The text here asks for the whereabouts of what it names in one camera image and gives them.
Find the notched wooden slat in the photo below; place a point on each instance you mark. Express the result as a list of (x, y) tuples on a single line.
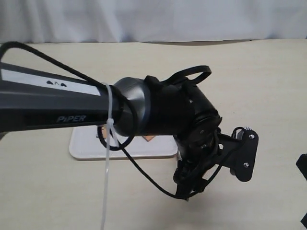
[(103, 131), (148, 138)]

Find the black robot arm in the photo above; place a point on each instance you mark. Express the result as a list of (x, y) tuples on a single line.
[(33, 100)]

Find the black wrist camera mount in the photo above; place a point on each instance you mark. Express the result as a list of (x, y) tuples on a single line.
[(238, 152)]

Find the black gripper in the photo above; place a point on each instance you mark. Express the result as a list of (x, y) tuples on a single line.
[(193, 161)]

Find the white backdrop curtain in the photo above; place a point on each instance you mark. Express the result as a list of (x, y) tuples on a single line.
[(74, 21)]

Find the white rectangular plastic tray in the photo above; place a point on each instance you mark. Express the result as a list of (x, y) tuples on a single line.
[(85, 145)]

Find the black object at right edge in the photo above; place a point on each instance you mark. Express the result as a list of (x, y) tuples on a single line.
[(301, 164)]

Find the white zip tie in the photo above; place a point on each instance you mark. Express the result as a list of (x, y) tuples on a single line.
[(109, 127)]

